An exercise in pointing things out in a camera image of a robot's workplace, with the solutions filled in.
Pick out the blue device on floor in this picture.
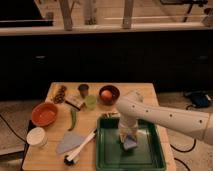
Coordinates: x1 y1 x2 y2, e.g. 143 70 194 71
190 92 211 108

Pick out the white handled dish brush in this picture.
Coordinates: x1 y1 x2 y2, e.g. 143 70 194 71
64 129 97 166

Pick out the green plastic tray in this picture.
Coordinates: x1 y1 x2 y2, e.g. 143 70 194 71
96 117 166 171

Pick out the orange bowl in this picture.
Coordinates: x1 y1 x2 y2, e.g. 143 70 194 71
31 102 58 127

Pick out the black floor cable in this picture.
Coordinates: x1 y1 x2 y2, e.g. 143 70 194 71
170 104 198 171

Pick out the light green cup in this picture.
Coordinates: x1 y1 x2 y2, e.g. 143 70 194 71
85 95 97 110

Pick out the grey blue cloth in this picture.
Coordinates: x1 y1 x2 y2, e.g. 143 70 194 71
56 131 85 154

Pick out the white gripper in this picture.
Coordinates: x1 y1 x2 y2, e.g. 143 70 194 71
118 115 138 140

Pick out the white lidded cup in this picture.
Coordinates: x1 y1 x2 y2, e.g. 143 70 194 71
26 127 47 147

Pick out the dark red bowl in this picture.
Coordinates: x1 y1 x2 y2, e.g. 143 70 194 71
99 85 120 106

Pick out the brown pine cone toy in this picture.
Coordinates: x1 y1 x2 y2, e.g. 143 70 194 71
53 85 67 104

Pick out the blue sponge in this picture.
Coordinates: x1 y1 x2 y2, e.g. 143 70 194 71
123 136 137 150

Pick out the orange fruit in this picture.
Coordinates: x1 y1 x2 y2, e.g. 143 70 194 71
101 90 112 100

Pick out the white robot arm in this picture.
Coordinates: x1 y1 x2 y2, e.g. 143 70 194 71
116 91 213 146

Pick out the green chili pepper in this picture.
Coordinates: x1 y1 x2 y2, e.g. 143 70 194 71
68 108 77 131

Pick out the small white box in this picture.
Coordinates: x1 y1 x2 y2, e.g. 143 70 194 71
65 95 84 110

